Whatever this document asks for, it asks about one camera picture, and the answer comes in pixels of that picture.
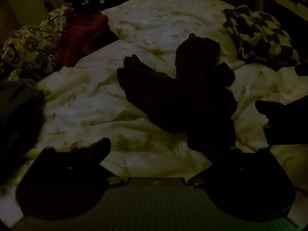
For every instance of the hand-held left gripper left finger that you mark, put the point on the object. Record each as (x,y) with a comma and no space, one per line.
(97,149)

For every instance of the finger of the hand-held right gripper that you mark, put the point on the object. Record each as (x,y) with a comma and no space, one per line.
(268,108)
(268,132)

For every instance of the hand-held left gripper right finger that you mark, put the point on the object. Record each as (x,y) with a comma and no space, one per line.
(225,157)

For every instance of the dark brown small garment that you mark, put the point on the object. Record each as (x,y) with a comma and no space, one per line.
(182,96)

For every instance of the black and white checkered cloth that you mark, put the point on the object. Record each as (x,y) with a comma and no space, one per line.
(259,36)

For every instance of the dark green cloth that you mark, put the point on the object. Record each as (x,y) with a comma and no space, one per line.
(16,120)

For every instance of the red cloth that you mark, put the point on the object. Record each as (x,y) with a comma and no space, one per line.
(81,33)

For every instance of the cartoon printed cloth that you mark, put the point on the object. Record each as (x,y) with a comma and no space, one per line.
(33,45)

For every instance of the white floral blanket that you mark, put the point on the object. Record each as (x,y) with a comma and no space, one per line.
(149,28)

